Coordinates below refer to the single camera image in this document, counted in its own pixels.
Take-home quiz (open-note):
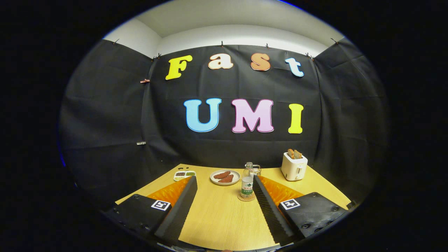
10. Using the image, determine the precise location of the round white plate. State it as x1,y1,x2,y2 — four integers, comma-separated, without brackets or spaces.
210,169,241,186

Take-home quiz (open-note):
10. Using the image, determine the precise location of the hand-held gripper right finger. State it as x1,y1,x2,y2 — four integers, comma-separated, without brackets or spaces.
252,174,355,247

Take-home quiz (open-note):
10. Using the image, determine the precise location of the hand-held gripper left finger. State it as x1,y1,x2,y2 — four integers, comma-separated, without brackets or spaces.
101,176,198,247

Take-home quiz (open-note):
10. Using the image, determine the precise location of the wooden table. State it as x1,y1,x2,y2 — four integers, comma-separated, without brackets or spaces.
115,163,351,252

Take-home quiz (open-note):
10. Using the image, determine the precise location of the black backdrop cloth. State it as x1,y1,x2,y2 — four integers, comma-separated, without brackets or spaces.
59,38,391,214

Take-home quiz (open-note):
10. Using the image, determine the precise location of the white toaster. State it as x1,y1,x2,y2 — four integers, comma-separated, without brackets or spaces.
281,152,308,181

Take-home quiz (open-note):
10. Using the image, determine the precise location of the white divided tray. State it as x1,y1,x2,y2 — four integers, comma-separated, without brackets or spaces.
174,170,196,182

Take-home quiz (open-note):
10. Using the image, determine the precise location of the clear plastic juice bottle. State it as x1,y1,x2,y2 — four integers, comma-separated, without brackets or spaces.
240,162,255,199

